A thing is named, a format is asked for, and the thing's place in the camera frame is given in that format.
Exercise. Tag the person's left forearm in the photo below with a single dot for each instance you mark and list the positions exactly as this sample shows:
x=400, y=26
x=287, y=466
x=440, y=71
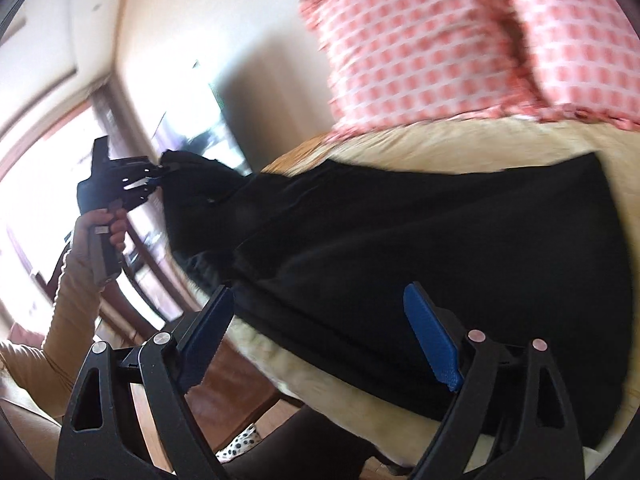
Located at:
x=65, y=330

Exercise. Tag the person's dark trouser legs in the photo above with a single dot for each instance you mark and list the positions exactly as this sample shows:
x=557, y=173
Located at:
x=310, y=440

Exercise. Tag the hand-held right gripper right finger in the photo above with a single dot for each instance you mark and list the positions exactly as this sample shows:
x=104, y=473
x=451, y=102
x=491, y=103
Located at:
x=435, y=345

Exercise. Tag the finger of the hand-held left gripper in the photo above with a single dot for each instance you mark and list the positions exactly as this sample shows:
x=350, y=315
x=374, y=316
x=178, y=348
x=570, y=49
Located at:
x=142, y=189
x=150, y=169

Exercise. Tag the pink polka dot pillow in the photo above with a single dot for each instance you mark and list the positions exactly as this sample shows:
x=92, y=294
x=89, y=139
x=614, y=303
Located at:
x=590, y=35
x=410, y=45

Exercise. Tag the cream patterned bedspread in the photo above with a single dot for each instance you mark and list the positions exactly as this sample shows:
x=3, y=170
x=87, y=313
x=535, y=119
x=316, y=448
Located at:
x=305, y=375

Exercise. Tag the white spotted slipper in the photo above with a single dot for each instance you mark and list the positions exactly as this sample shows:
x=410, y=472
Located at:
x=240, y=447

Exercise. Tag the dark wooden chair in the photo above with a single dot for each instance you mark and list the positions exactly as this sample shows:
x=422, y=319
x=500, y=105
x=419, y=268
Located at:
x=132, y=265

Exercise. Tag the person's left hand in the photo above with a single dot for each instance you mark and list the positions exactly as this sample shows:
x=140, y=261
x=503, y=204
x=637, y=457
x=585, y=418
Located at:
x=80, y=242

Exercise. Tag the black pants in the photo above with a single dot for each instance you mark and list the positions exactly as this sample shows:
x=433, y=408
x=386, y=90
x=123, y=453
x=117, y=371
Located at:
x=400, y=240

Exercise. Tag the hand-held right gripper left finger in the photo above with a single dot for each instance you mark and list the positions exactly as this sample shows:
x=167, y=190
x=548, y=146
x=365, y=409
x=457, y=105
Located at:
x=207, y=332

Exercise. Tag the wooden bed frame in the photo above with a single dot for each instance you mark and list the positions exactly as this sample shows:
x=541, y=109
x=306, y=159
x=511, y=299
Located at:
x=230, y=385

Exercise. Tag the bright window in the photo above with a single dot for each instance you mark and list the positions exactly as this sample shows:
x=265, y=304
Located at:
x=40, y=175

